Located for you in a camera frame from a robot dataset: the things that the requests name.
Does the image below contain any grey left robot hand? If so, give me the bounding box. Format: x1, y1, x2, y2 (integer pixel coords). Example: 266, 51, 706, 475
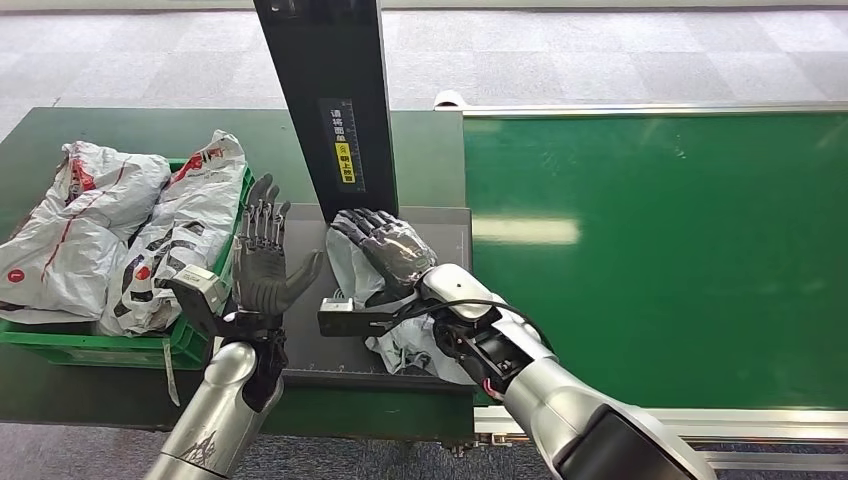
231, 173, 325, 318

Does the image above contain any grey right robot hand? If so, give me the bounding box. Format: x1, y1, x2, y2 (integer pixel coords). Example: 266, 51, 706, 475
329, 207, 439, 303

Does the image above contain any grey plastic mailer package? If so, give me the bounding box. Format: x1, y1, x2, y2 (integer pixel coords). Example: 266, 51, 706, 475
324, 227, 476, 387

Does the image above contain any white package with black print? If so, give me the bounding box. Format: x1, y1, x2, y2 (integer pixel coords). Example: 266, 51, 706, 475
97, 129, 248, 337

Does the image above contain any white package with red stripe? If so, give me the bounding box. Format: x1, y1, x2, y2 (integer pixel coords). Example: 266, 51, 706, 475
0, 139, 172, 324

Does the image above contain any green conveyor belt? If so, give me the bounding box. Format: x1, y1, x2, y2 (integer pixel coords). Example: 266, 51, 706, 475
463, 112, 848, 411

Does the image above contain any black scanner platform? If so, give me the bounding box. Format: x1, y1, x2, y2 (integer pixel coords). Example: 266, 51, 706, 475
274, 202, 474, 392

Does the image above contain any green plastic crate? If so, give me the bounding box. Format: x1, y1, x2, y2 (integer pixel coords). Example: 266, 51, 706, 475
0, 157, 257, 370

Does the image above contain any black and yellow column label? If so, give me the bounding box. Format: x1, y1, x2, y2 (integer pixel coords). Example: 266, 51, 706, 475
317, 97, 367, 195

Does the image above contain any dark green table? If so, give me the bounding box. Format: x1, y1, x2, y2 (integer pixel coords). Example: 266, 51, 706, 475
0, 107, 476, 441

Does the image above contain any black scanner column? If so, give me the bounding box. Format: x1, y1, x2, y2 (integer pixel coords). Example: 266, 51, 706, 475
252, 0, 399, 225

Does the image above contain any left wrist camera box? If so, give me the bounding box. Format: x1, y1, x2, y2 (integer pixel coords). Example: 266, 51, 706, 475
164, 264, 231, 337

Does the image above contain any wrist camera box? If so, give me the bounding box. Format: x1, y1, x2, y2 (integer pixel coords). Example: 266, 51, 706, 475
317, 297, 400, 340
164, 264, 231, 337

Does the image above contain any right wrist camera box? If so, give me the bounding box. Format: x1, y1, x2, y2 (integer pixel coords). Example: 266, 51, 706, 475
317, 297, 400, 340

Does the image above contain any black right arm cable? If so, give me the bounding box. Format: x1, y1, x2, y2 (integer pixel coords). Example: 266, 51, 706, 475
387, 298, 554, 351

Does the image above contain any white strap on crate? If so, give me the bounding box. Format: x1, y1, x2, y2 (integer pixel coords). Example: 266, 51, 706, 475
162, 336, 182, 407

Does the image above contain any metal conveyor bracket with bolts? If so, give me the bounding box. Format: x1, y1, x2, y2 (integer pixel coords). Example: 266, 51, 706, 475
445, 433, 525, 459

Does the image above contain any thin aluminium conveyor rail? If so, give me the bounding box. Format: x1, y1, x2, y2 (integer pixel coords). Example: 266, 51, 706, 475
433, 101, 848, 119

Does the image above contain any wide aluminium conveyor rail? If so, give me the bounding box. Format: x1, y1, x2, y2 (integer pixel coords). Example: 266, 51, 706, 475
474, 405, 848, 444

